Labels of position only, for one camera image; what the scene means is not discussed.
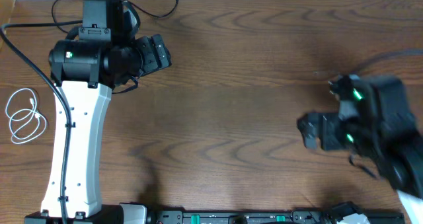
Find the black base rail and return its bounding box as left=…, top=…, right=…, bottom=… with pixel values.
left=23, top=201, right=406, bottom=224

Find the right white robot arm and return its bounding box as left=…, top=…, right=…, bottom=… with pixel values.
left=297, top=75, right=422, bottom=223

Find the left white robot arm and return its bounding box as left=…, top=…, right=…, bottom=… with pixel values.
left=24, top=0, right=171, bottom=223

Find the white usb cable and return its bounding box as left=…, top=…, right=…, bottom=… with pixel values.
left=5, top=87, right=48, bottom=145

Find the long black usb cable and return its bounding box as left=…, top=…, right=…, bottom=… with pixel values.
left=51, top=0, right=180, bottom=33

